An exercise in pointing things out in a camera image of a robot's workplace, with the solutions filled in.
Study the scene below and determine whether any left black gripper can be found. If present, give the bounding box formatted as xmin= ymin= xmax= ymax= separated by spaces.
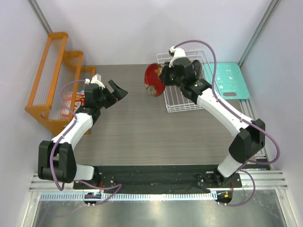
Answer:
xmin=96 ymin=80 xmax=127 ymax=108

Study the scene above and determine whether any red floral plate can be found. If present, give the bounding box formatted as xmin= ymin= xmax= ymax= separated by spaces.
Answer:
xmin=144 ymin=63 xmax=165 ymax=97

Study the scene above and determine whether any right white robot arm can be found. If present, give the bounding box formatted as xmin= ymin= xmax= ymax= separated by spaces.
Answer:
xmin=159 ymin=57 xmax=265 ymax=187

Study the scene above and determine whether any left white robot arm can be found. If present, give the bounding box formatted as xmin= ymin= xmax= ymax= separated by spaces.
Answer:
xmin=37 ymin=75 xmax=128 ymax=189

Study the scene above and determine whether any orange wooden shelf rack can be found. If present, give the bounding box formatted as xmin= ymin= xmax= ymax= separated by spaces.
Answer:
xmin=25 ymin=32 xmax=96 ymax=136

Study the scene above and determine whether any dark brown plate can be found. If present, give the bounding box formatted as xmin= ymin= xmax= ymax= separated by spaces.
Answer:
xmin=192 ymin=60 xmax=204 ymax=79

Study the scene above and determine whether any red snack package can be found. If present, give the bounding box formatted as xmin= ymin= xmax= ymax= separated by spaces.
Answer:
xmin=60 ymin=90 xmax=85 ymax=118

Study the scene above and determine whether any teal cutting board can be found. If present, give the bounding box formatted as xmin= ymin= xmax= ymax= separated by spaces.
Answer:
xmin=214 ymin=63 xmax=250 ymax=100

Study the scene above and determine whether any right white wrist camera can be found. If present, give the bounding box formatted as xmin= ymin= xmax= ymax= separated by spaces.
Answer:
xmin=169 ymin=46 xmax=186 ymax=68

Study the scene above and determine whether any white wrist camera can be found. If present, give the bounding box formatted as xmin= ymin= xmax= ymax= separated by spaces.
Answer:
xmin=169 ymin=46 xmax=186 ymax=68
xmin=84 ymin=74 xmax=106 ymax=89

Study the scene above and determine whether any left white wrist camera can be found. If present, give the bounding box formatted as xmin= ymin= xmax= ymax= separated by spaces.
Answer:
xmin=84 ymin=74 xmax=106 ymax=89

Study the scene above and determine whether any white wire dish rack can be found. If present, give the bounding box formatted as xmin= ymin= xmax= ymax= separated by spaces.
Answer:
xmin=157 ymin=50 xmax=204 ymax=113

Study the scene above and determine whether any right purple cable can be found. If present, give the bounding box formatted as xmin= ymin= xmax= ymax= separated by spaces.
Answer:
xmin=169 ymin=39 xmax=281 ymax=208

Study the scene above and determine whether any purple cable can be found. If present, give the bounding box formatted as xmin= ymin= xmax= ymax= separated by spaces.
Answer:
xmin=169 ymin=39 xmax=281 ymax=208
xmin=49 ymin=79 xmax=123 ymax=205

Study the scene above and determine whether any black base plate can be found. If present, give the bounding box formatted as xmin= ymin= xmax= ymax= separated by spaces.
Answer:
xmin=72 ymin=164 xmax=242 ymax=192

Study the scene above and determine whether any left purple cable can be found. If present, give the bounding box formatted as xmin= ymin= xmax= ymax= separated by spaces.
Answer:
xmin=49 ymin=79 xmax=123 ymax=205

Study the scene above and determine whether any white slotted cable duct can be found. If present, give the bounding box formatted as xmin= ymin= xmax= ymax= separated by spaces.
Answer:
xmin=40 ymin=191 xmax=217 ymax=201

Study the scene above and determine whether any aluminium frame rail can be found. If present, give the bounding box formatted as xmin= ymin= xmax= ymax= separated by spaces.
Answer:
xmin=29 ymin=100 xmax=288 ymax=192

